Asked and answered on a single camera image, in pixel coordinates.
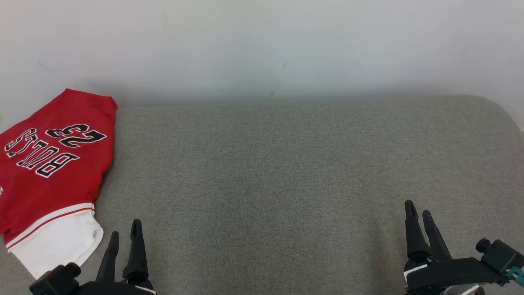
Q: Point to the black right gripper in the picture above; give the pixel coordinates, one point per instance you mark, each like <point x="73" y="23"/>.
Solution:
<point x="442" y="274"/>

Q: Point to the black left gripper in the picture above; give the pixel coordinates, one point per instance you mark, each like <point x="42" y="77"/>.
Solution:
<point x="114" y="289"/>

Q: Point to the red Bulls jersey white hem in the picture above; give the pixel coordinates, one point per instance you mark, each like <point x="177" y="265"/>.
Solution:
<point x="49" y="192"/>

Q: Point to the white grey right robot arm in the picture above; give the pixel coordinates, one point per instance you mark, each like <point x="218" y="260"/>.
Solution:
<point x="466" y="290"/>

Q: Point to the grey fabric sofa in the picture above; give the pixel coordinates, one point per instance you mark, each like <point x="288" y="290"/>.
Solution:
<point x="286" y="184"/>

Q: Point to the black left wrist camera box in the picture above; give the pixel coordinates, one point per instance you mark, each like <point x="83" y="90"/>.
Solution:
<point x="57" y="278"/>

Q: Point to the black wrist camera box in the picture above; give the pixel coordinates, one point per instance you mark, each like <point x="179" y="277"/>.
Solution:
<point x="501" y="256"/>
<point x="57" y="278"/>

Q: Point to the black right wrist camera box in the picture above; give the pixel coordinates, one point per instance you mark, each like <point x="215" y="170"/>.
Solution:
<point x="501" y="256"/>

